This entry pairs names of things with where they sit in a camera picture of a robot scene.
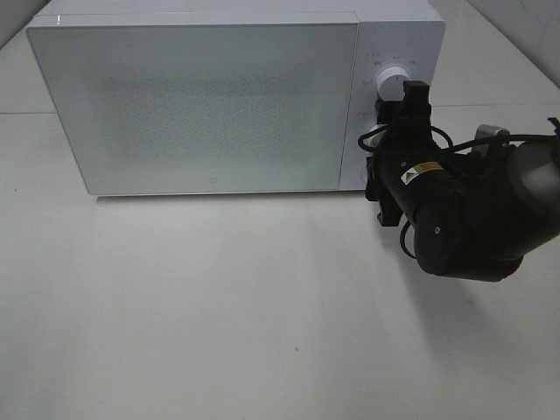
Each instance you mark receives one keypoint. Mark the white microwave oven body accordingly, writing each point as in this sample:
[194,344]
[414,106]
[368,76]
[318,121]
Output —
[405,33]

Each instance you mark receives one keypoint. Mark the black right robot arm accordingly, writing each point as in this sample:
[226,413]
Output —
[476,208]

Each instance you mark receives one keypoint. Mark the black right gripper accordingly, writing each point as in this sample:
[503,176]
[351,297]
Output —
[408,136]

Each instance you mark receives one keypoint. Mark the upper white power knob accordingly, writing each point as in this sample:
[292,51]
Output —
[389,83]

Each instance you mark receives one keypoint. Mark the white timer knob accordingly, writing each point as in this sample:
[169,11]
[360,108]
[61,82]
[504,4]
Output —
[373,141]

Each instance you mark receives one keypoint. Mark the white microwave door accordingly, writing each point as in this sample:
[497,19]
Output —
[208,109]

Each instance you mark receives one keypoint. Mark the round white door-release button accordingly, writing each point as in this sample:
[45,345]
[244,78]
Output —
[364,174]

